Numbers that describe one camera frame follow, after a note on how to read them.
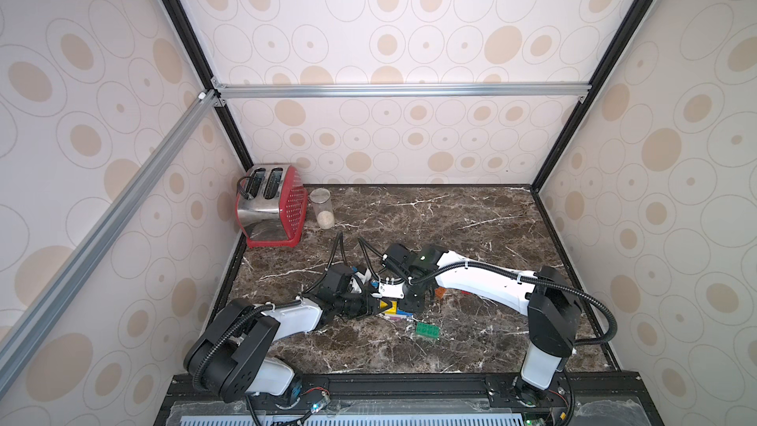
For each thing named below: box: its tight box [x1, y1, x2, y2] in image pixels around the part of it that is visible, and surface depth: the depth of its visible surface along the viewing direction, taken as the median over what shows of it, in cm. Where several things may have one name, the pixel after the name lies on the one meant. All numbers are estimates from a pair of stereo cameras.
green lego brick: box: [414, 321, 441, 339], surface depth 85 cm
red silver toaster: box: [234, 162, 308, 249], surface depth 99 cm
